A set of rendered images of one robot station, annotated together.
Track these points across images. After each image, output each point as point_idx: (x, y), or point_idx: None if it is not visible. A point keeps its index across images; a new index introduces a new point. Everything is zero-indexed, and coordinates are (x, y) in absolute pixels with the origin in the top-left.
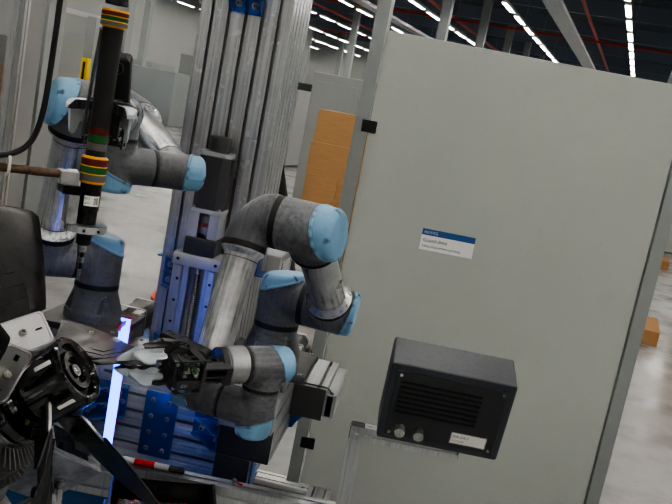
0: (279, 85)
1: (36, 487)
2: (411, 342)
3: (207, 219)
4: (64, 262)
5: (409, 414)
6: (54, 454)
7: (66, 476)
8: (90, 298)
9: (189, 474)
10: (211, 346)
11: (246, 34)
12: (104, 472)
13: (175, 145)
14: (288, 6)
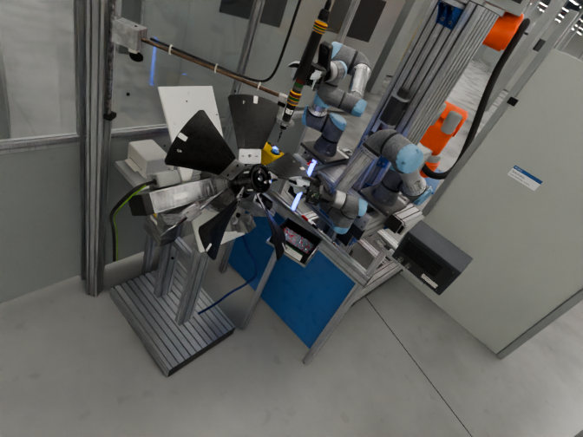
0: (444, 70)
1: (238, 213)
2: (426, 225)
3: (383, 127)
4: (317, 125)
5: (407, 256)
6: (254, 203)
7: (260, 211)
8: (323, 143)
9: (318, 230)
10: (337, 187)
11: (440, 37)
12: (291, 214)
13: (358, 91)
14: (468, 26)
